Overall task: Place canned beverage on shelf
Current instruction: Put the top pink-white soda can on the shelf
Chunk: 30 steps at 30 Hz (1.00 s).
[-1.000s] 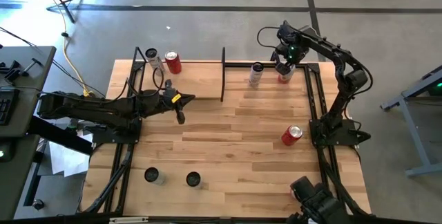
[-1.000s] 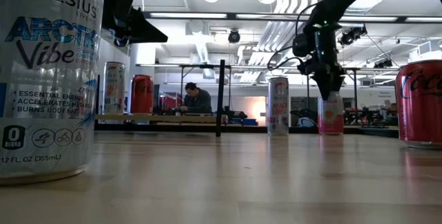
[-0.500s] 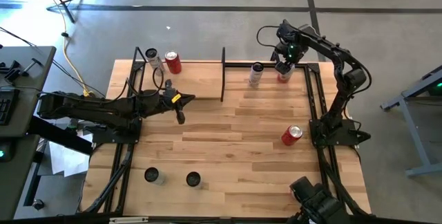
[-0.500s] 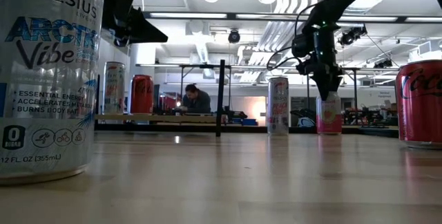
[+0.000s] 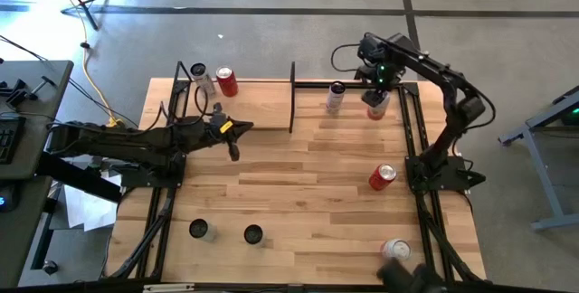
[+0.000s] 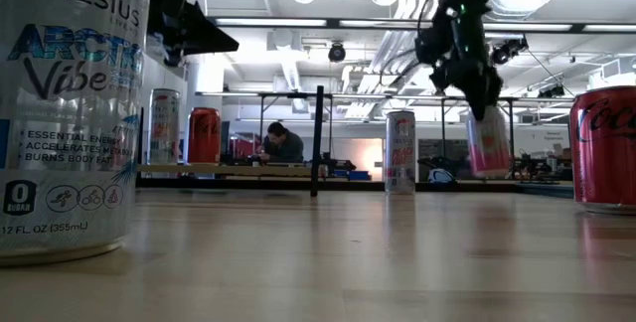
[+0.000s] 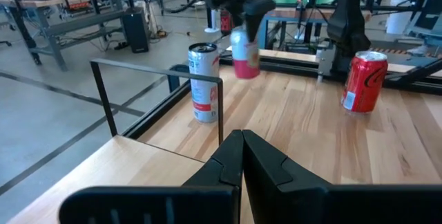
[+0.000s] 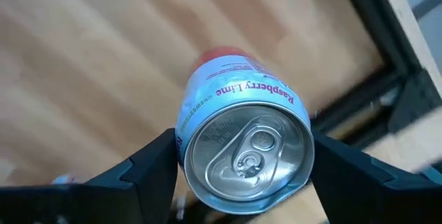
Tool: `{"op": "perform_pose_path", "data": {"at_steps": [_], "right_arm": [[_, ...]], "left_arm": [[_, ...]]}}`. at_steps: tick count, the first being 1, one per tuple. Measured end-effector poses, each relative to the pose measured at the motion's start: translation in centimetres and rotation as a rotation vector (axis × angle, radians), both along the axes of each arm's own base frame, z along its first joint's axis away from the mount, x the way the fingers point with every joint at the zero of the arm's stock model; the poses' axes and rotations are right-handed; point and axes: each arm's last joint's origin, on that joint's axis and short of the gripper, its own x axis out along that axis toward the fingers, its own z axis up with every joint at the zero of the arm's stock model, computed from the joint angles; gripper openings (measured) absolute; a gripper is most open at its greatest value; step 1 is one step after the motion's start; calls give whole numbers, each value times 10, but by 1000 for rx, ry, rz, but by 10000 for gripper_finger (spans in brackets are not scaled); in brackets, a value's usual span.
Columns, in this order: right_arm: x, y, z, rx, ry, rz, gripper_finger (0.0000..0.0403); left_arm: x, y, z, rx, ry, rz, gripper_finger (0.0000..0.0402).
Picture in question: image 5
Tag black shelf end frame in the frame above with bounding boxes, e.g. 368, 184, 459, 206
174, 61, 195, 125

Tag black clamp tools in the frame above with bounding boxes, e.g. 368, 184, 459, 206
0, 75, 59, 108

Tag dark grey desk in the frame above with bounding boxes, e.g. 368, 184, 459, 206
0, 60, 74, 181

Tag Celsius Arctic Vibe can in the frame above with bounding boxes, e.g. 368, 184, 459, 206
242, 223, 268, 248
188, 218, 217, 243

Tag white paper sheets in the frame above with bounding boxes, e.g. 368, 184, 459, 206
62, 173, 122, 232

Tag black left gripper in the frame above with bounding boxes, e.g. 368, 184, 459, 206
186, 118, 255, 163

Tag Celsius Peach Vibe can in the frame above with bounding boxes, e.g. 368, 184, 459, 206
325, 80, 347, 114
189, 61, 217, 98

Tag black keyboard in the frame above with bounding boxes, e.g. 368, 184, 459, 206
0, 116, 27, 165

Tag pink Spindrift can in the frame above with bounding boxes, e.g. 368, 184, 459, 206
365, 90, 391, 121
380, 238, 413, 262

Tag yellow cable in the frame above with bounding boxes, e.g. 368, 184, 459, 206
79, 10, 119, 128

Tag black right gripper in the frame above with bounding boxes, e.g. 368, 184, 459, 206
360, 59, 400, 109

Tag red Coca-Cola can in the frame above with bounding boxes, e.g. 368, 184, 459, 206
367, 163, 398, 192
214, 65, 240, 99

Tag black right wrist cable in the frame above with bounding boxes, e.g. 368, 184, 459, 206
330, 43, 363, 73

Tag black computer mouse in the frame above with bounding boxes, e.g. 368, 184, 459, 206
0, 183, 20, 213

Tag grey metal cart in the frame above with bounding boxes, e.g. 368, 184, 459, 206
497, 85, 579, 232

